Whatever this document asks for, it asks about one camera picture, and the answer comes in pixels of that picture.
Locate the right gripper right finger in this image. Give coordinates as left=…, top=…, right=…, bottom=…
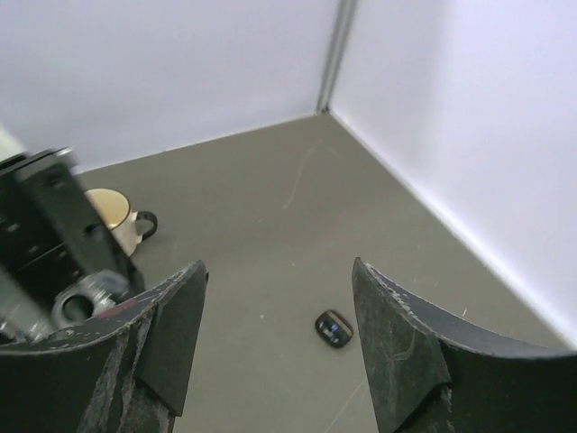
left=352, top=259, right=576, bottom=433

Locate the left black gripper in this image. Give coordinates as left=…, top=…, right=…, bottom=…
left=1, top=151, right=144, bottom=342

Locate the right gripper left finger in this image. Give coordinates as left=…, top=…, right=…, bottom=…
left=1, top=261, right=208, bottom=432

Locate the glossy black charging case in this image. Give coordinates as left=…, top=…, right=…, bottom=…
left=315, top=309, right=354, bottom=349

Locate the cream mug black handle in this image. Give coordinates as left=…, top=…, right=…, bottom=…
left=85, top=189, right=159, bottom=256

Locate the aluminium frame rail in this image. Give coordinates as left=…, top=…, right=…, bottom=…
left=316, top=0, right=359, bottom=114

